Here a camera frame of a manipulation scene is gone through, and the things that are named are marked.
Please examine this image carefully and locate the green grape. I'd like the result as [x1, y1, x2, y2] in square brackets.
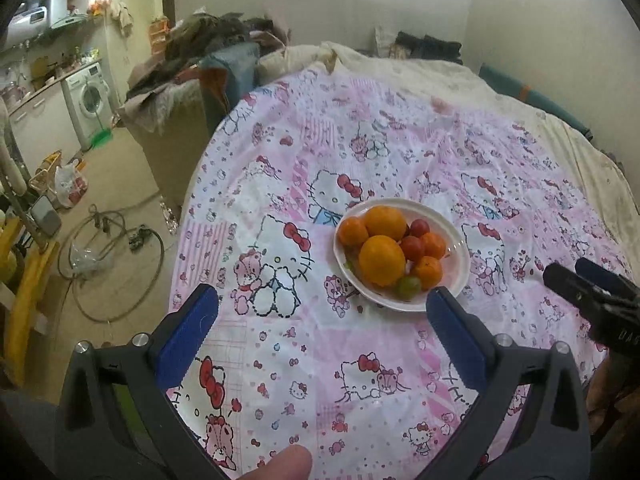
[395, 275, 422, 302]

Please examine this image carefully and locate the red cherry tomato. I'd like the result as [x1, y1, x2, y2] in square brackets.
[399, 235, 425, 262]
[409, 218, 431, 238]

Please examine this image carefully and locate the large orange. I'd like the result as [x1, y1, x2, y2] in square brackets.
[358, 235, 407, 287]
[362, 205, 408, 242]

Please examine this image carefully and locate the small mandarin orange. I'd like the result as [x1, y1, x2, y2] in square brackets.
[337, 217, 369, 248]

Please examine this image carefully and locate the person's hand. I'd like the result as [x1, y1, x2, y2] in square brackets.
[240, 444, 312, 480]

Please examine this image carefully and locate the yellow wooden rack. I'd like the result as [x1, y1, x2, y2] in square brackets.
[1, 240, 60, 388]

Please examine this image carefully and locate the white pink plate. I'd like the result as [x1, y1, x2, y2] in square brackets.
[332, 197, 471, 312]

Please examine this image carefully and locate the teal bed edge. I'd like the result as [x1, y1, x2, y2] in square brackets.
[478, 63, 593, 141]

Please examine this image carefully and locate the white red plastic bag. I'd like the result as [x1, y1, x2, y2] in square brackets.
[53, 164, 88, 209]

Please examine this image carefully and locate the white washing machine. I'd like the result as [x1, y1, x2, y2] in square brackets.
[61, 61, 112, 152]

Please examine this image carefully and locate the pile of dark clothes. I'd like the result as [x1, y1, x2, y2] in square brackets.
[126, 12, 292, 100]

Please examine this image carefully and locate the white water heater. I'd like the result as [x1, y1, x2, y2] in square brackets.
[1, 6, 49, 51]

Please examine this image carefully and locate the grey hose on floor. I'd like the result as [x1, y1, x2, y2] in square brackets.
[56, 192, 166, 324]

